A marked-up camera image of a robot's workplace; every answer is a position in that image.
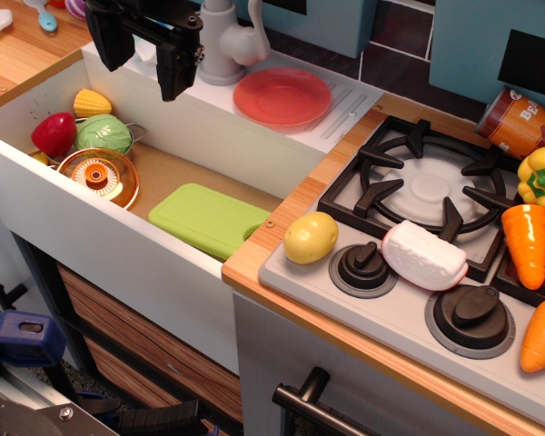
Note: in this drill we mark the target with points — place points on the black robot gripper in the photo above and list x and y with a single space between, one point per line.
113 25

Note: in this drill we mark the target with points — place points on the yellow toy potato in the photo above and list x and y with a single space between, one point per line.
310 237

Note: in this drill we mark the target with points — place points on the red plastic plate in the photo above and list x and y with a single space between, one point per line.
282 97

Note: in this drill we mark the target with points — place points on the toy milk carton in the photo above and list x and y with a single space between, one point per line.
145 51

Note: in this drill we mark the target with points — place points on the yellow toy corn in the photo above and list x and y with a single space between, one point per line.
89 103

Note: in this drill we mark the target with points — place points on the silver metal pot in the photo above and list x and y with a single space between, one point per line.
138 133

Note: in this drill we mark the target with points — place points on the grey toy faucet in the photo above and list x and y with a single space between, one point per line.
228 47

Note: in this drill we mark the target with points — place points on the pink striped toy ball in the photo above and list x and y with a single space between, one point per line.
75 8

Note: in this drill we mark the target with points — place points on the green toy cabbage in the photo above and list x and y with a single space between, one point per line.
103 131

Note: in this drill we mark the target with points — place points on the light blue toy spoon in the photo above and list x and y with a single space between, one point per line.
46 20

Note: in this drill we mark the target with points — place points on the red toy pepper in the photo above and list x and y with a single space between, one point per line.
55 135

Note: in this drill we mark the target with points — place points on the orange transparent pot lid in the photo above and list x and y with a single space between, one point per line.
104 172

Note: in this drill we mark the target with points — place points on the green plastic cutting board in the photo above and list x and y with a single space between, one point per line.
210 221

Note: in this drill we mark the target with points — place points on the left black stove knob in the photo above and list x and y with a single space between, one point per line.
359 270

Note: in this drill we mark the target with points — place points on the black stove knob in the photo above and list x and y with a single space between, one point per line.
471 321
359 270

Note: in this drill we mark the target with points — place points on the blue clamp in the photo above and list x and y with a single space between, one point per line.
30 340

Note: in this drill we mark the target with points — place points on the black stove grate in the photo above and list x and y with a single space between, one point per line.
447 186

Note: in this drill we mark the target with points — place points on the white toy fish slice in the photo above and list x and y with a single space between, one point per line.
422 258

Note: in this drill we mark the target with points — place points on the orange toy beans can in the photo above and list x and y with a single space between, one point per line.
514 123

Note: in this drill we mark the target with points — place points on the yellow toy bell pepper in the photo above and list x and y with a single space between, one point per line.
531 173

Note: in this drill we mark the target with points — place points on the upright orange toy carrot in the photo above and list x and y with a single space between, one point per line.
524 228

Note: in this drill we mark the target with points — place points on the right black stove knob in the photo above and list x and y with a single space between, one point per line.
471 321

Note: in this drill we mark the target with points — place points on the lower orange toy carrot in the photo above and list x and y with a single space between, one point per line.
532 354

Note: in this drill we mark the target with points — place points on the black oven door handle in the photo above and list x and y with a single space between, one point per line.
304 403

